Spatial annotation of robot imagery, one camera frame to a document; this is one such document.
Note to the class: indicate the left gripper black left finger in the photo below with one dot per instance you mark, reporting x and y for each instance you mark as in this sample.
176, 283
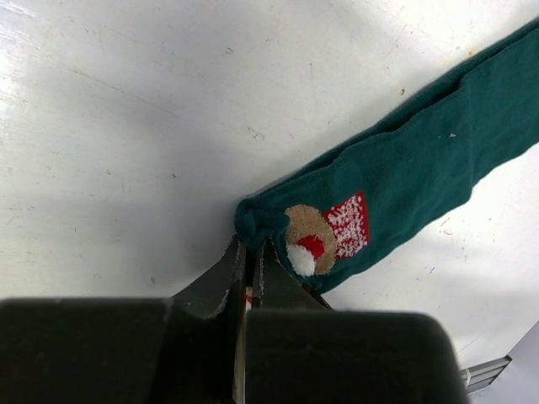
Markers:
177, 349

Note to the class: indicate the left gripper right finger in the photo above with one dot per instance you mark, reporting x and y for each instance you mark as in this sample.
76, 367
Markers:
299, 351

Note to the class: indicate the dark green reindeer sock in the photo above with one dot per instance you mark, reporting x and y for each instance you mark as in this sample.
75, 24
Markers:
348, 209

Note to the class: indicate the aluminium front rail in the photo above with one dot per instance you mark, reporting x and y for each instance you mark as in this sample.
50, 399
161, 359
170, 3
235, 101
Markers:
480, 376

